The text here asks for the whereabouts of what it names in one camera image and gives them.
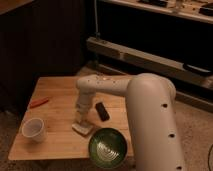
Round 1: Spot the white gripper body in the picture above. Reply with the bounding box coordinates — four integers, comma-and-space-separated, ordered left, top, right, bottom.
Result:
76, 93, 94, 121

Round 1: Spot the white sponge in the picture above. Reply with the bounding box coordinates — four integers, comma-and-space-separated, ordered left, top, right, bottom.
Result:
72, 122, 94, 136

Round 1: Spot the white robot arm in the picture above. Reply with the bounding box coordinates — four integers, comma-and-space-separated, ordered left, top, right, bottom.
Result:
76, 73, 187, 171

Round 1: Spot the black rectangular block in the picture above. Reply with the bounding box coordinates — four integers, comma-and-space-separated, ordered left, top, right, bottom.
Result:
95, 102, 110, 121

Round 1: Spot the wooden table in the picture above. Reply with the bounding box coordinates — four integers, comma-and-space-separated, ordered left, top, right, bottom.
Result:
8, 76, 133, 160

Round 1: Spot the orange marker pen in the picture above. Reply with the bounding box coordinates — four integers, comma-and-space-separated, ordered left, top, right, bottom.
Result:
29, 97, 49, 109

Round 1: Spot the green bowl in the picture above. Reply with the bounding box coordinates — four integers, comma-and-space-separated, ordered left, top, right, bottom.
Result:
88, 128, 128, 169

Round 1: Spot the white plastic cup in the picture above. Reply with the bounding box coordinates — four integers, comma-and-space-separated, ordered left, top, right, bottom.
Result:
21, 118, 46, 143

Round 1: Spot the black object on shelf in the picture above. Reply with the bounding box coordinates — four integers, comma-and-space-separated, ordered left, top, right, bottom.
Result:
182, 63, 213, 76

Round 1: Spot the grey metal shelf rail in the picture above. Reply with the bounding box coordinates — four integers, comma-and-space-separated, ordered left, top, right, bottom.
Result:
86, 37, 213, 90

